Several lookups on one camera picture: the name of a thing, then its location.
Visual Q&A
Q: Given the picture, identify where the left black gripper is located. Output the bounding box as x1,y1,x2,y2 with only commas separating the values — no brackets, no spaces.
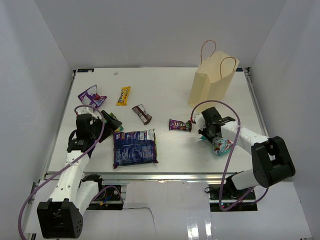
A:
89,110,122,143

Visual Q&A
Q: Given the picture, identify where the teal candy pouch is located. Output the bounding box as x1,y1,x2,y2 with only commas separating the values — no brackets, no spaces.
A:
212,138,233,156

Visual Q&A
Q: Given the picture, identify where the large blue purple snack bag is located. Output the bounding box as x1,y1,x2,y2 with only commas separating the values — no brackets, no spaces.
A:
113,129,158,169

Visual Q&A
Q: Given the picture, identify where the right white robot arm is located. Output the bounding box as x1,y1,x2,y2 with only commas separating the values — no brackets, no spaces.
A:
198,107,296,200

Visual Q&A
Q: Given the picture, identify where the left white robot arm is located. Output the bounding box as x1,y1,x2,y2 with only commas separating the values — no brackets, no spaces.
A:
37,111,122,239

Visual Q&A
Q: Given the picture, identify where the tan paper bag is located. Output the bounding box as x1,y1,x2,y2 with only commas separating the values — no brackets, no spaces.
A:
188,47,240,113

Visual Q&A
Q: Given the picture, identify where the green snack pouch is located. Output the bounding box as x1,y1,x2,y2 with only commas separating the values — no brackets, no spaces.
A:
105,112,123,132

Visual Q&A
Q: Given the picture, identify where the yellow M&M packet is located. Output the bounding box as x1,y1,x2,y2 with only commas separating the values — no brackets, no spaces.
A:
116,86,131,106

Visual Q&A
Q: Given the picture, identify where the brown chocolate bar wrapper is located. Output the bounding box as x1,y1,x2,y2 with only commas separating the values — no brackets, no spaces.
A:
132,104,152,125

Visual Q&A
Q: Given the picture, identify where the purple white snack pouch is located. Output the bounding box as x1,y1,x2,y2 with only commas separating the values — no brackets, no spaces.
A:
77,84,107,108

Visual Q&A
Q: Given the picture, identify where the purple M&M packet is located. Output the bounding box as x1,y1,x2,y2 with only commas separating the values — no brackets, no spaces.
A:
169,119,192,132

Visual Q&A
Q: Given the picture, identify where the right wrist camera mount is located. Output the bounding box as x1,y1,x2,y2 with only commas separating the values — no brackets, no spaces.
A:
190,113,205,126

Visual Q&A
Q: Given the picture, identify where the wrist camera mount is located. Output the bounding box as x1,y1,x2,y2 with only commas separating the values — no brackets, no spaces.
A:
190,113,205,126
75,107,96,117

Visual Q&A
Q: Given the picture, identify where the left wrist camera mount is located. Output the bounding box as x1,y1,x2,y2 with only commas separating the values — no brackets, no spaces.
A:
75,107,96,117

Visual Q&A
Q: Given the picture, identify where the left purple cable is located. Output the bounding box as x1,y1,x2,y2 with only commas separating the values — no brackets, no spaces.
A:
19,104,106,238

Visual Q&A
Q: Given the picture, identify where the purple cable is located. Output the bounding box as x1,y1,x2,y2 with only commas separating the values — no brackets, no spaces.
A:
190,99,270,212
19,104,106,238

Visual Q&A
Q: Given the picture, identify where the aluminium table frame rail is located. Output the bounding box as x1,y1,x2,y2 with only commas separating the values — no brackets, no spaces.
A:
43,171,283,183

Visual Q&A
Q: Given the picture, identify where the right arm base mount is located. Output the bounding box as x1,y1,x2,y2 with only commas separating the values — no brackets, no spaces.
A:
204,184,258,213

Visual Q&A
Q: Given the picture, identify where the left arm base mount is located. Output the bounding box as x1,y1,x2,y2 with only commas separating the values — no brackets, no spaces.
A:
81,174,125,211

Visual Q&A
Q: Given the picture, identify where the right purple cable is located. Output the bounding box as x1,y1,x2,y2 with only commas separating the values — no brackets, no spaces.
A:
190,99,270,212

